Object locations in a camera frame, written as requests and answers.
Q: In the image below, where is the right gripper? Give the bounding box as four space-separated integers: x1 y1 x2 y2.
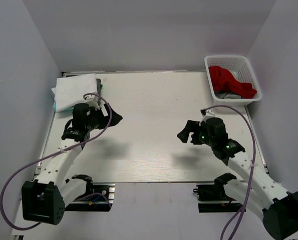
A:
177 120 216 147

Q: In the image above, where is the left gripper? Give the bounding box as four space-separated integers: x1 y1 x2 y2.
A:
86 103 123 131

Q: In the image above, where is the white t-shirt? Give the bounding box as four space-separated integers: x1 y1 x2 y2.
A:
54 73 97 113

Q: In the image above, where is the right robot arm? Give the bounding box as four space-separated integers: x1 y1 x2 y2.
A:
177 117 298 240

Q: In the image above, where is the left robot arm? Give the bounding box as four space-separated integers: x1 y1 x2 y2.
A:
22 103 123 225

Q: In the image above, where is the grey folded t-shirt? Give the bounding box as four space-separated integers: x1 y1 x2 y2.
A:
96 78 102 95

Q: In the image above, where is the red t-shirt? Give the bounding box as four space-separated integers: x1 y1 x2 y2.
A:
208 66 257 99

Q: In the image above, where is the white plastic basket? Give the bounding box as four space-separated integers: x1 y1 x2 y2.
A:
204 55 262 107

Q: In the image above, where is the teal folded t-shirt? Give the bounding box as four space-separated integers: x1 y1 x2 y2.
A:
51 83 103 112

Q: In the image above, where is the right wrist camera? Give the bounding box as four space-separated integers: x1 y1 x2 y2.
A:
200 109 215 123

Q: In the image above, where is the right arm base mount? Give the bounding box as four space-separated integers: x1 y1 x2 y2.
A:
193 184 242 213

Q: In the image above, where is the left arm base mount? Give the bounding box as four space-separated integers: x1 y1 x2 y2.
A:
65 183 115 212

